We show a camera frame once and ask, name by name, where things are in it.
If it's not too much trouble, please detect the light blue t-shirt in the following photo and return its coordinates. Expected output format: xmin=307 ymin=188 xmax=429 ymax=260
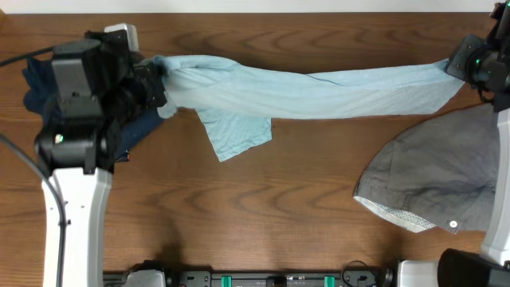
xmin=153 ymin=55 xmax=463 ymax=161

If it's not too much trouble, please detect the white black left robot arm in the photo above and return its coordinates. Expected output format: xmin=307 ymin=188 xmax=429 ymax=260
xmin=35 ymin=24 xmax=167 ymax=286

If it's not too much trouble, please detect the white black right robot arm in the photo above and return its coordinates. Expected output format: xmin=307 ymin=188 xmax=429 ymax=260
xmin=386 ymin=1 xmax=509 ymax=287

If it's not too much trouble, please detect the folded navy blue garment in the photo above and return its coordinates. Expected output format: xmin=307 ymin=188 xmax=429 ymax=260
xmin=22 ymin=57 xmax=164 ymax=158

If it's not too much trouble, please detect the grey garment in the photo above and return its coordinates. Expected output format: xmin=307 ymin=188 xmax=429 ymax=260
xmin=354 ymin=104 xmax=500 ymax=234

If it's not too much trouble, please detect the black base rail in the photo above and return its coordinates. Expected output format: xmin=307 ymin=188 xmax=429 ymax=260
xmin=103 ymin=261 xmax=397 ymax=287

